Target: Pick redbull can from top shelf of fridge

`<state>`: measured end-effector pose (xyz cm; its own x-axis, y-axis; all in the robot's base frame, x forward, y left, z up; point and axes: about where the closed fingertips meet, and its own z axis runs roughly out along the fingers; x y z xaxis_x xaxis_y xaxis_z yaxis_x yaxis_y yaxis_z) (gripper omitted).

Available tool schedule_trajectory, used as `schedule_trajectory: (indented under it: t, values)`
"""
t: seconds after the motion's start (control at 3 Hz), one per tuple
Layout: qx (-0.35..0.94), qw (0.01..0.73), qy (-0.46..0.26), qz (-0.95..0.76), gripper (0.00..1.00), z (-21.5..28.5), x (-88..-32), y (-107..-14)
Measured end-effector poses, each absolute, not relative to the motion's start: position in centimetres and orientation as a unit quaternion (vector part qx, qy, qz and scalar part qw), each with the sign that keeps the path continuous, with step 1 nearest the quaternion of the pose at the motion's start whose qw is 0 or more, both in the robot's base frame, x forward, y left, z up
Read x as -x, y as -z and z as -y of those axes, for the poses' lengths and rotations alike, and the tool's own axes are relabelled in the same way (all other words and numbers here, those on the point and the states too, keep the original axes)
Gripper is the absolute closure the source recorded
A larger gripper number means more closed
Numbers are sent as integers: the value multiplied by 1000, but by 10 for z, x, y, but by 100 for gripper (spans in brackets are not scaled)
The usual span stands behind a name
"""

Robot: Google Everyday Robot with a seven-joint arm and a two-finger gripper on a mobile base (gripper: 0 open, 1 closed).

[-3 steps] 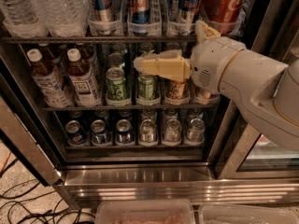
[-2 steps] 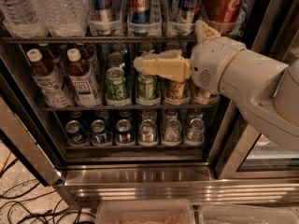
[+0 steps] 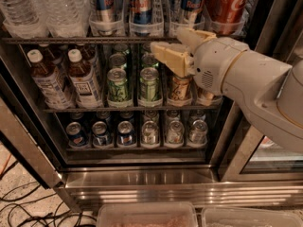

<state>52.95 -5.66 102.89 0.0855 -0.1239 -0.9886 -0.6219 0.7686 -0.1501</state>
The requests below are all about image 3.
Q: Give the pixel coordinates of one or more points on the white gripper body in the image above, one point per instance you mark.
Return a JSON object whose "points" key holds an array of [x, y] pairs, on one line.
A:
{"points": [[214, 64]]}

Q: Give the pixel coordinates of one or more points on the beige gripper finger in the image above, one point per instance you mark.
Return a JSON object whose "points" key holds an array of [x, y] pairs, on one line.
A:
{"points": [[193, 38], [176, 57]]}

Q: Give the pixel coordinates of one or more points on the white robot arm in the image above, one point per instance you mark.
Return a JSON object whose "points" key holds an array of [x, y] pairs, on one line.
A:
{"points": [[269, 92]]}

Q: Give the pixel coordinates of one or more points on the front left gold can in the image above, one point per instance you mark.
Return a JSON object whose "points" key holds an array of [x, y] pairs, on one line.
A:
{"points": [[179, 88]]}

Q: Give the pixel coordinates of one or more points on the gold can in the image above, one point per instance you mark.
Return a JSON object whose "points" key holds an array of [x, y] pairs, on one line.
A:
{"points": [[179, 88], [205, 98]]}

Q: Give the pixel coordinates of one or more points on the front right green can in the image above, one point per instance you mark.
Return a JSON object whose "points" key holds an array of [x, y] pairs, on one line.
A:
{"points": [[149, 92]]}

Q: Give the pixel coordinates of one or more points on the green can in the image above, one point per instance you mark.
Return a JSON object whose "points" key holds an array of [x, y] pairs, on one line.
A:
{"points": [[149, 92], [118, 89]]}

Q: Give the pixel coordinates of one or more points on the front right gold can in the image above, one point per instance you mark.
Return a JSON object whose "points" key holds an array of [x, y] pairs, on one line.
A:
{"points": [[205, 98]]}

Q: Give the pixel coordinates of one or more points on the red coca cola can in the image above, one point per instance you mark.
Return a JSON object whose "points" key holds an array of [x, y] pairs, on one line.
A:
{"points": [[225, 15]]}

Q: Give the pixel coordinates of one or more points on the front left green can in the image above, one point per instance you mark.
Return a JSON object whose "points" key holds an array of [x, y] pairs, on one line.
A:
{"points": [[118, 89]]}

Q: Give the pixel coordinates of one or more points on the right silver soda can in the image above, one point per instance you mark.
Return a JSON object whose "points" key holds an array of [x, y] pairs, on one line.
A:
{"points": [[197, 133]]}

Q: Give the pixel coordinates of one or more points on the silver soda can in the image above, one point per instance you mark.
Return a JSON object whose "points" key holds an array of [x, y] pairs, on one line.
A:
{"points": [[150, 134], [197, 133], [175, 134]]}

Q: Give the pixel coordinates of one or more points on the left silver soda can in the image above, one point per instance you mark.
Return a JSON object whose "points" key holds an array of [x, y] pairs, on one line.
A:
{"points": [[150, 134]]}

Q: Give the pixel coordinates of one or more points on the middle silver soda can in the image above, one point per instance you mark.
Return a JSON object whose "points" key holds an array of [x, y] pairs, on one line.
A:
{"points": [[175, 134]]}

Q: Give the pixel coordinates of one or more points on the right blue pepsi can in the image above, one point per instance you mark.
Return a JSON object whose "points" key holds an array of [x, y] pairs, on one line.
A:
{"points": [[125, 133]]}

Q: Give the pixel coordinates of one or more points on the blue pepsi can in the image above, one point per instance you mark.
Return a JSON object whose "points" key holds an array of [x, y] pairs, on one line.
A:
{"points": [[77, 136], [125, 133], [101, 136]]}

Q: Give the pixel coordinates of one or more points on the stainless steel fridge cabinet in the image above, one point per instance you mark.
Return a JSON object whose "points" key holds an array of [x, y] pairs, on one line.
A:
{"points": [[93, 177]]}

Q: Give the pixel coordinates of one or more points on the right glass fridge door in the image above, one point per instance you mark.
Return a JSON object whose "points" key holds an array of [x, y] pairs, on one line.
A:
{"points": [[275, 29]]}

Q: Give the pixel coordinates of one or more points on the middle blue pepsi can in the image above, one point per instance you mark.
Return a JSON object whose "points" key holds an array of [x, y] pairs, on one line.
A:
{"points": [[101, 136]]}

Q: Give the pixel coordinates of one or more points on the left blue pepsi can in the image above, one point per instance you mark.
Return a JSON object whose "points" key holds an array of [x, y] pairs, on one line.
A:
{"points": [[77, 136]]}

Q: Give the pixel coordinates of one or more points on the left open fridge door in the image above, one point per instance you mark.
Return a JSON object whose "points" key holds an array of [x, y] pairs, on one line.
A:
{"points": [[17, 139]]}

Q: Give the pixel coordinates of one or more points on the front right tea bottle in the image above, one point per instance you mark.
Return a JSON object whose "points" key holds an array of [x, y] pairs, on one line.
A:
{"points": [[84, 80]]}

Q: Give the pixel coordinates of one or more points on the tea bottle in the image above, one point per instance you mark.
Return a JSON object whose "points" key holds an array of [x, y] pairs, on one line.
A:
{"points": [[84, 80], [51, 80]]}

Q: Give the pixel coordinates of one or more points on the right clear water bottle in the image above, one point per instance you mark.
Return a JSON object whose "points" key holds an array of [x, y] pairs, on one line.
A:
{"points": [[66, 18]]}

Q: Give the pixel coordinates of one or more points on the clear water bottle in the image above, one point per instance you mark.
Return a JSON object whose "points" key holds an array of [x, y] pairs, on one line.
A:
{"points": [[22, 19], [66, 18]]}

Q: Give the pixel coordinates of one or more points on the front left tea bottle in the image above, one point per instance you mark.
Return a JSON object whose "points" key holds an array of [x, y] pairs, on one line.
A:
{"points": [[51, 80]]}

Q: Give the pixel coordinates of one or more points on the right clear plastic bin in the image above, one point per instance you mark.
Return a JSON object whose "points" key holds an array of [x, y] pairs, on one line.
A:
{"points": [[248, 217]]}

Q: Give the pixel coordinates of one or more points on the clear plastic bin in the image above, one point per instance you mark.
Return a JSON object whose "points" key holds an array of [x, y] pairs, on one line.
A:
{"points": [[148, 214], [248, 217]]}

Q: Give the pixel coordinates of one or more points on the left clear water bottle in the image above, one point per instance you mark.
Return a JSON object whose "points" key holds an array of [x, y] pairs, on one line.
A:
{"points": [[22, 19]]}

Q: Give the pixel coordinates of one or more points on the left clear plastic bin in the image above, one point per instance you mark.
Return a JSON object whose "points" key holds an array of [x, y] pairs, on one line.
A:
{"points": [[148, 214]]}

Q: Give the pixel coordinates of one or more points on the middle wire shelf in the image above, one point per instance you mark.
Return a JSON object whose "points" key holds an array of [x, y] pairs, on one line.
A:
{"points": [[133, 108]]}

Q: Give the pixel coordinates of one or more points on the wire shelf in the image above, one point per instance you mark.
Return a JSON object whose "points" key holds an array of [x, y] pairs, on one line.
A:
{"points": [[133, 108], [88, 40]]}

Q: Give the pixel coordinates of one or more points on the top wire shelf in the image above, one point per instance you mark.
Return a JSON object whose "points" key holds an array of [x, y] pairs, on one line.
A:
{"points": [[88, 40]]}

